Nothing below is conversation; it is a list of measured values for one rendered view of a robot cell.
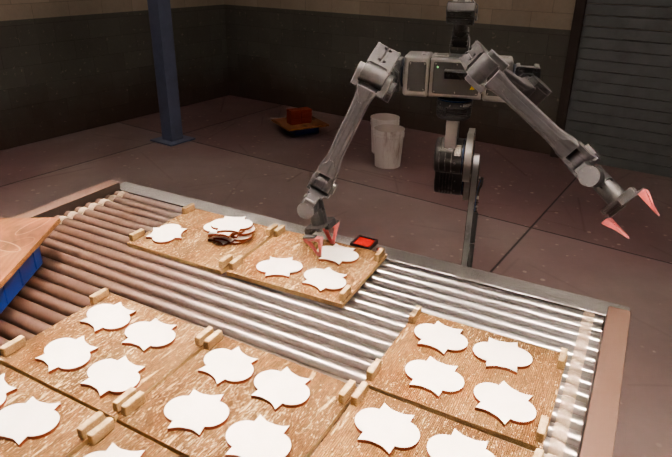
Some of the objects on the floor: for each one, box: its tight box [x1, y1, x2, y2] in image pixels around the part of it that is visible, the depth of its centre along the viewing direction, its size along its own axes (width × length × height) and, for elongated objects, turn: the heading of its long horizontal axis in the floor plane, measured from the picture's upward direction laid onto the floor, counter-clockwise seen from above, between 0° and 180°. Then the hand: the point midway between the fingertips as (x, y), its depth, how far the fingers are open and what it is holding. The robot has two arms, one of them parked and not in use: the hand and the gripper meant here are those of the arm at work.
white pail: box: [373, 124, 405, 169], centre depth 558 cm, size 30×30×37 cm
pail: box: [370, 113, 400, 153], centre depth 597 cm, size 30×30×37 cm
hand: (325, 247), depth 196 cm, fingers open, 9 cm apart
